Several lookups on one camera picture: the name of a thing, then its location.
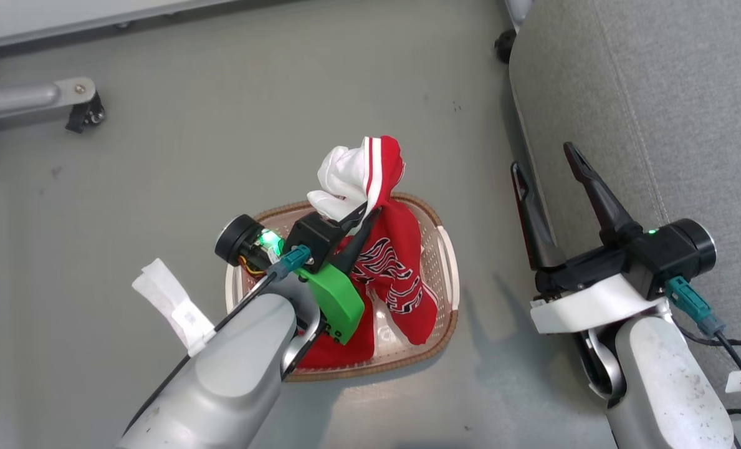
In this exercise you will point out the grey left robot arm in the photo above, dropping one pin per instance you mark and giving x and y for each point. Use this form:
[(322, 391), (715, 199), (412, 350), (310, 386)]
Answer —
[(233, 374)]

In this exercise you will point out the black caster wheel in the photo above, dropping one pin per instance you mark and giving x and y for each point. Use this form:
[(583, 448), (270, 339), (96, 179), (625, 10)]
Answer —
[(83, 116), (505, 47)]

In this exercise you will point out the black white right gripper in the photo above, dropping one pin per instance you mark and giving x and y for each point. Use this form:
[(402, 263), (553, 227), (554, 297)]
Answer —
[(663, 252)]

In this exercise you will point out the red white sports jersey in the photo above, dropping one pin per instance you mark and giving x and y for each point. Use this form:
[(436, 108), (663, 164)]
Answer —
[(401, 249)]

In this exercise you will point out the white partition panel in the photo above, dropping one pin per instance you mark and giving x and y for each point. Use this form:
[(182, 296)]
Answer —
[(65, 19)]

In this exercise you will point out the pink perforated laundry basket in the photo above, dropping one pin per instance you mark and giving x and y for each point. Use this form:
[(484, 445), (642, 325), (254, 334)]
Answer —
[(437, 268)]

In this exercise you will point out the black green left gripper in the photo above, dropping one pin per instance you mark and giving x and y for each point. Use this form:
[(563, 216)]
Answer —
[(336, 299)]

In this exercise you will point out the grey metal frame leg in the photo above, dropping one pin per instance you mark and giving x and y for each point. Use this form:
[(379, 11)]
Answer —
[(518, 9), (21, 100)]

